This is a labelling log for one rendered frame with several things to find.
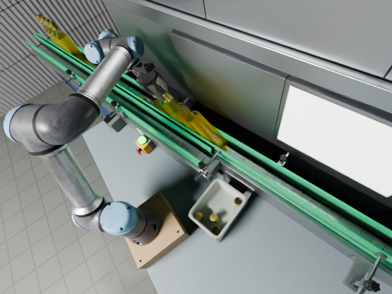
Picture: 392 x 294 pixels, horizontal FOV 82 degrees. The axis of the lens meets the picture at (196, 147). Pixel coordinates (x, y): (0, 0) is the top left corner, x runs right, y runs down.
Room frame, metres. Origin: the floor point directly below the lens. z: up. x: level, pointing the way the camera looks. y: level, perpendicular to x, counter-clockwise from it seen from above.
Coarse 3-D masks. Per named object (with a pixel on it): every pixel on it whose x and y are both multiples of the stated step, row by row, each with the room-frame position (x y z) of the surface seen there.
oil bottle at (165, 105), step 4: (160, 100) 0.75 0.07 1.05; (164, 100) 0.74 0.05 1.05; (160, 104) 0.76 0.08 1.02; (164, 104) 0.73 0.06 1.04; (168, 104) 0.72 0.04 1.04; (164, 108) 0.74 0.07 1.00; (168, 108) 0.71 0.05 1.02; (168, 112) 0.72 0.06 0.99; (172, 112) 0.70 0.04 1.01; (172, 116) 0.71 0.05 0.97; (176, 120) 0.69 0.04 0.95
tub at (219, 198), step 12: (216, 180) 0.36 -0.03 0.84; (204, 192) 0.33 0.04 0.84; (216, 192) 0.33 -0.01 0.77; (228, 192) 0.31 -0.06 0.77; (240, 192) 0.27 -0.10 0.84; (204, 204) 0.30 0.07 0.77; (216, 204) 0.28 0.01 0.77; (228, 204) 0.26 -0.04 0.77; (192, 216) 0.25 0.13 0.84; (204, 216) 0.25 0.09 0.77; (228, 216) 0.21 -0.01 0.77; (204, 228) 0.19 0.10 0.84
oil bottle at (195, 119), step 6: (192, 114) 0.60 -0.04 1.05; (198, 114) 0.60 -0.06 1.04; (192, 120) 0.58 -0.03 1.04; (198, 120) 0.58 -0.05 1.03; (204, 120) 0.58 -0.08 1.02; (192, 126) 0.59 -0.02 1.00; (198, 126) 0.56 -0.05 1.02; (204, 126) 0.56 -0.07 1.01; (210, 126) 0.55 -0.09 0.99; (198, 132) 0.56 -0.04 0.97; (204, 132) 0.53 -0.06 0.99; (210, 132) 0.53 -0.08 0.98; (216, 132) 0.53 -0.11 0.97; (210, 138) 0.51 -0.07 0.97; (216, 138) 0.50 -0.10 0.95; (222, 138) 0.50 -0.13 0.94; (216, 144) 0.48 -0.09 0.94; (222, 144) 0.48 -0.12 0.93
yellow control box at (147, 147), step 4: (144, 136) 0.77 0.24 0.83; (148, 140) 0.73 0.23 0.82; (136, 144) 0.74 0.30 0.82; (144, 144) 0.72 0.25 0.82; (148, 144) 0.71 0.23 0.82; (152, 144) 0.72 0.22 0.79; (140, 148) 0.72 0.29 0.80; (144, 148) 0.70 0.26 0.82; (148, 148) 0.71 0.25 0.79; (152, 148) 0.72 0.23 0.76; (148, 152) 0.70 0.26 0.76
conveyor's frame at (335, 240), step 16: (48, 64) 1.75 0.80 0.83; (144, 128) 0.78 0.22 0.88; (160, 144) 0.64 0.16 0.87; (176, 160) 0.58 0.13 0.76; (224, 160) 0.42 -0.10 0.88; (240, 176) 0.33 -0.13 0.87; (256, 192) 0.25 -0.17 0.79; (272, 192) 0.21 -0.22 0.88; (288, 208) 0.13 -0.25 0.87; (304, 224) 0.06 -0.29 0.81; (320, 224) 0.03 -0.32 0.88; (336, 240) -0.03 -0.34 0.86; (368, 256) -0.11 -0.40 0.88; (384, 272) -0.17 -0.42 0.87
